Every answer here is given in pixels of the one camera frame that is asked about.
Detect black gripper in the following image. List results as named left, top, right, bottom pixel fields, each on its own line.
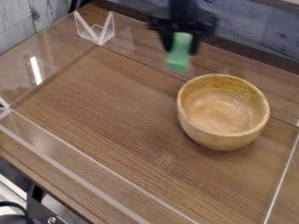
left=149, top=0, right=220, bottom=55

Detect green rectangular stick block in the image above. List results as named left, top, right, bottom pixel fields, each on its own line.
left=167, top=32, right=193, bottom=73

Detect wooden bowl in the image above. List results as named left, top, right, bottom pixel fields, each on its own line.
left=177, top=73, right=270, bottom=151

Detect clear acrylic corner bracket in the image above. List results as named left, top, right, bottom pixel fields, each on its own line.
left=74, top=10, right=115, bottom=46

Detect clear acrylic enclosure wall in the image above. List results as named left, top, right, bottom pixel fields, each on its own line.
left=0, top=12, right=299, bottom=224

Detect black table leg frame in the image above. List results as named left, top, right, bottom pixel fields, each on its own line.
left=27, top=185, right=69, bottom=224

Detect black cable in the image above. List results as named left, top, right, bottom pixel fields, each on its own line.
left=0, top=199, right=30, bottom=214

